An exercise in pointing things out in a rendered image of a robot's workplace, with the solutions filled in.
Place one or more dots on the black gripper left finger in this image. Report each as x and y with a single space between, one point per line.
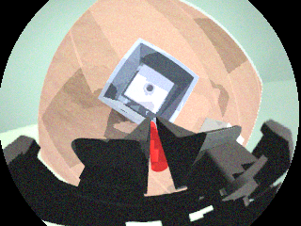
133 152

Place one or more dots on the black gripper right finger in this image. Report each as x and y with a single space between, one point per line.
183 148

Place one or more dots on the red peg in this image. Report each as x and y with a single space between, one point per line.
157 155

